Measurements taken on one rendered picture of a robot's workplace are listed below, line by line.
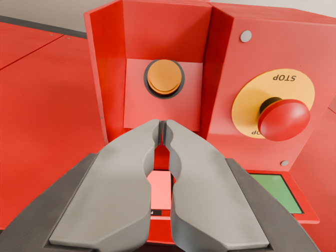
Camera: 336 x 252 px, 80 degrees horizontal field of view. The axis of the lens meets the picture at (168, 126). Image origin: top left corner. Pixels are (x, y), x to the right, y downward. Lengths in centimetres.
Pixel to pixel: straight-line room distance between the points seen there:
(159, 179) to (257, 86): 13
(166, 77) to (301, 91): 13
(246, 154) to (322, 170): 30
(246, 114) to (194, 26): 11
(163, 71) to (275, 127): 13
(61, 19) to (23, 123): 68
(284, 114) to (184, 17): 14
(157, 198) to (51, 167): 18
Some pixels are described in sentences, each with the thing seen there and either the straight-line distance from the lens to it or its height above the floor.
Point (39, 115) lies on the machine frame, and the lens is 44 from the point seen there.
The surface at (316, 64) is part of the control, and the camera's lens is 21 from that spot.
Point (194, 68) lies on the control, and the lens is 25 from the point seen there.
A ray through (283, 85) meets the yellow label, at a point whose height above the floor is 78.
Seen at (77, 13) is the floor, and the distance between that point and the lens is 101.
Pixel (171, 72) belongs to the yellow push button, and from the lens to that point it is 23.
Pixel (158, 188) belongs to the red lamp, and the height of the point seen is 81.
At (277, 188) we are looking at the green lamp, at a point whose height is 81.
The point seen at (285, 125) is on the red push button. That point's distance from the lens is 18.
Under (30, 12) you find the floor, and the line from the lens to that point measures 109.
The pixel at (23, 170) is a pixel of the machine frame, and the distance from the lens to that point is 34.
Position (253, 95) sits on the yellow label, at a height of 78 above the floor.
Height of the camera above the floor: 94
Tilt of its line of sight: 54 degrees down
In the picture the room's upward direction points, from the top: 179 degrees clockwise
